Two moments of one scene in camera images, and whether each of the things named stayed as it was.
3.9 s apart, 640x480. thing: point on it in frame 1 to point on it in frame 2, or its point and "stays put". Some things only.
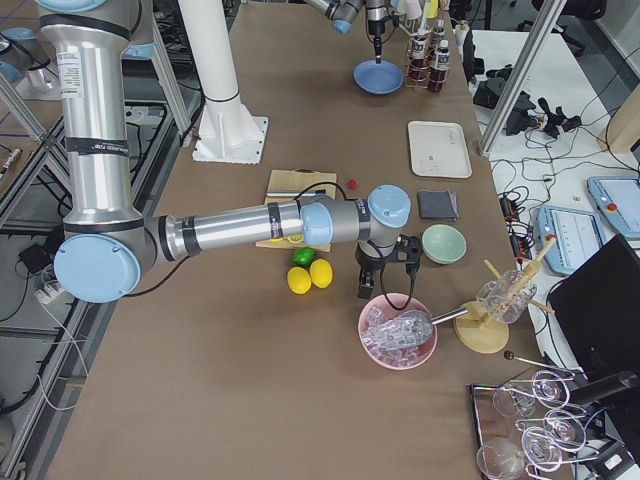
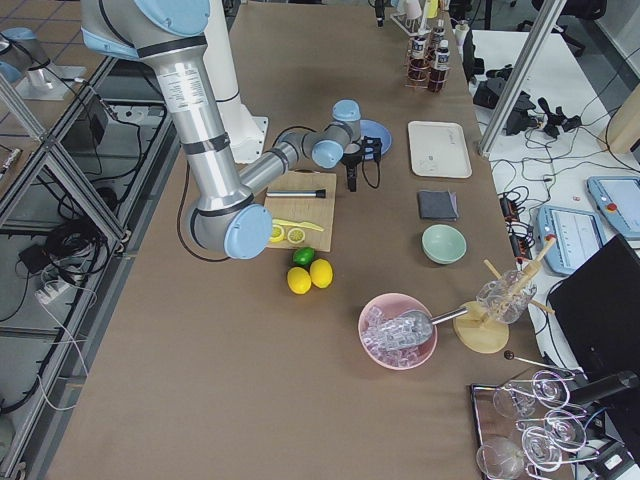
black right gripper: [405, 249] to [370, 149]
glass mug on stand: [506, 297] stays put
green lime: [304, 256] stays put
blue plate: [378, 78] to [373, 129]
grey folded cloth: [438, 205] stays put
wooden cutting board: [298, 179] stays put
